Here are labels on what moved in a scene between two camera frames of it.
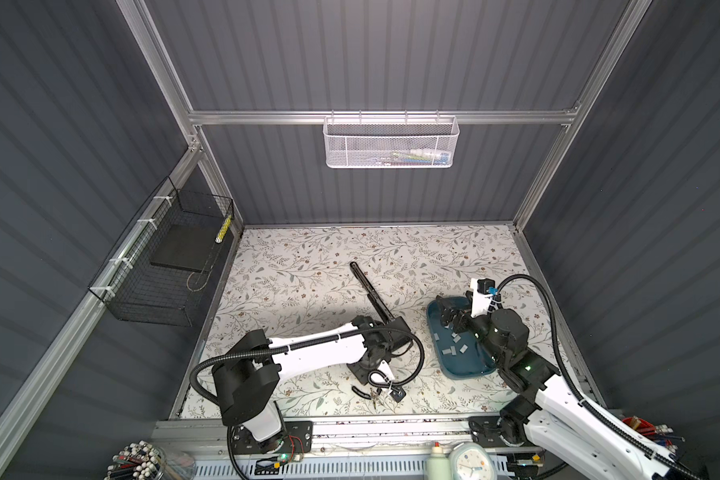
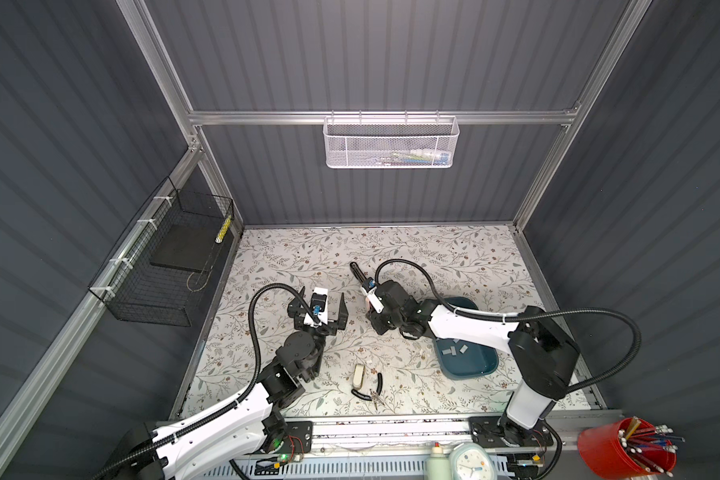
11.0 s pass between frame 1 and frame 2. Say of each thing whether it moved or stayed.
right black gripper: moved
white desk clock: stayed
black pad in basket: stayed
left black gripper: moved
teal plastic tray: stayed
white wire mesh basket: stayed
